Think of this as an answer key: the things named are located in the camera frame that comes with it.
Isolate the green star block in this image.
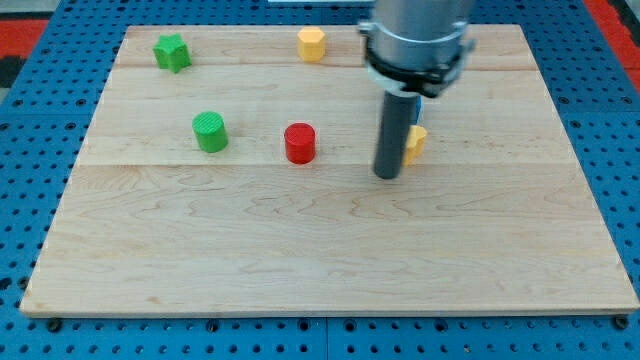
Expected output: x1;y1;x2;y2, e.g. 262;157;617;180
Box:
153;33;191;73

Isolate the yellow heart block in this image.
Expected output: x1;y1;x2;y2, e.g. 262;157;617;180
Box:
402;125;428;167

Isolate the green cylinder block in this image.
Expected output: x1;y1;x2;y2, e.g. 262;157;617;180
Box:
192;111;228;153

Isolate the wooden board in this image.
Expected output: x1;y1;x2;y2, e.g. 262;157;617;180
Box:
20;25;639;318

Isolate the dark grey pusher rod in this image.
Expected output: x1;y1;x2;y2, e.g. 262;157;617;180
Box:
373;92;420;180

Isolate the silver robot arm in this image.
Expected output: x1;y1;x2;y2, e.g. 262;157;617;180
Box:
358;0;475;98

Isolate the red cylinder block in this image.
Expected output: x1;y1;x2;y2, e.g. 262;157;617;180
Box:
284;123;316;164

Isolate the blue block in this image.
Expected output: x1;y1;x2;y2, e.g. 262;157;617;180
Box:
412;96;423;125

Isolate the yellow hexagon block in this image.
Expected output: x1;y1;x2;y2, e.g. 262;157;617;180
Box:
297;26;326;62

